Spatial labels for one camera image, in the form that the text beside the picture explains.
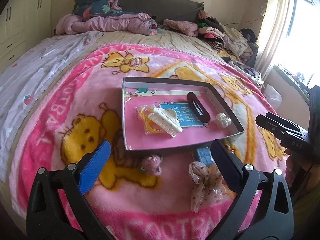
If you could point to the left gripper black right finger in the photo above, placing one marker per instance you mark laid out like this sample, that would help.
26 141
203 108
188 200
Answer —
262 208

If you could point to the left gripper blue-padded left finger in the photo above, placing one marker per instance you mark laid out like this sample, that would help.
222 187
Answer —
57 206

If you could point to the pearl white claw clip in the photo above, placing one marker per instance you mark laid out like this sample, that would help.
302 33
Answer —
223 120

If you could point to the blue packet of hairpins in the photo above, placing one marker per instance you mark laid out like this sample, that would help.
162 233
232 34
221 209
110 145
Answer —
204 156

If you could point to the dark brown snap clip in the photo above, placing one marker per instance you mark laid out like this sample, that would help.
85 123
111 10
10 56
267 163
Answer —
197 108

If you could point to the cream plastic claw clip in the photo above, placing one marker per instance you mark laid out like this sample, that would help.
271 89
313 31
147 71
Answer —
167 120

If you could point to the bag of yellow hair ties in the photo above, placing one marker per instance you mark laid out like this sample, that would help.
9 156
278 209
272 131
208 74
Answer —
149 126

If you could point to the right hand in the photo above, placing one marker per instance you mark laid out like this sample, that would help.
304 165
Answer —
294 163

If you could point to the white plastic bag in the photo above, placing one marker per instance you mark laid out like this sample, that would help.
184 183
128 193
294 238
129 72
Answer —
273 97

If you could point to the pile of mixed clothes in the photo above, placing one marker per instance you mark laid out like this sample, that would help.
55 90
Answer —
230 43

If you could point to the cream window curtain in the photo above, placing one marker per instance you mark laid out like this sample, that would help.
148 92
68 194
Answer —
273 27

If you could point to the shallow cardboard box tray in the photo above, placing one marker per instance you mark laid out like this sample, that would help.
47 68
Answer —
148 82

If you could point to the light grey printed sheet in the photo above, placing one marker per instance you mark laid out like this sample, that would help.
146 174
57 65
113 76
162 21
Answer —
23 82

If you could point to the pink children's book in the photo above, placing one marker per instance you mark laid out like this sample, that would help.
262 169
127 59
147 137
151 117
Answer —
194 131

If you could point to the folded pink sweater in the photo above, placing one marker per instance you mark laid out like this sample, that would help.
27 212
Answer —
186 27

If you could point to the beige quilted bedspread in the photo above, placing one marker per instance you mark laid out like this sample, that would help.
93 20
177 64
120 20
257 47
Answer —
166 39

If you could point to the dark grey headboard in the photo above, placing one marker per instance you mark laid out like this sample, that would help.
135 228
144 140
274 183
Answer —
160 10

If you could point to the pink quilted jacket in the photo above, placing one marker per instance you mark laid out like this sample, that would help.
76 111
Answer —
140 23

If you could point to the dark floral pillow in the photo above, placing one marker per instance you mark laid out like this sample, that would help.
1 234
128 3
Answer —
96 8

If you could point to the cream wardrobe with handles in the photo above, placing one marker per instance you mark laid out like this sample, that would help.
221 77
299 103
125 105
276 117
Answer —
24 24

